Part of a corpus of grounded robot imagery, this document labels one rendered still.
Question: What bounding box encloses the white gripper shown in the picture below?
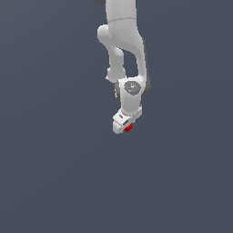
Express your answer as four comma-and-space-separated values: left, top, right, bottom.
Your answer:
112, 106, 143, 135

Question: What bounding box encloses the red cube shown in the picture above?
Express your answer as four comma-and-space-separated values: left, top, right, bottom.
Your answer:
123, 123, 134, 133

